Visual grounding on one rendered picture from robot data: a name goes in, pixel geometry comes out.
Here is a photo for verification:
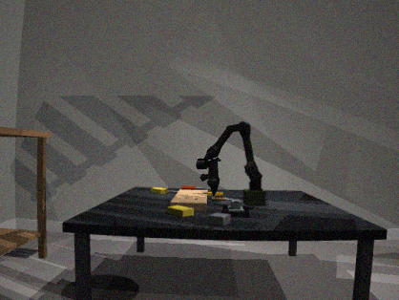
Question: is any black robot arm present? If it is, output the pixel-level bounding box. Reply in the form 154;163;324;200
196;121;262;191

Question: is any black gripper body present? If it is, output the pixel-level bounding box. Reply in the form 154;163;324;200
207;169;220;184

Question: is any yellow rectangular block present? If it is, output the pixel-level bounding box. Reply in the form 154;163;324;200
166;206;194;217
150;187;168;194

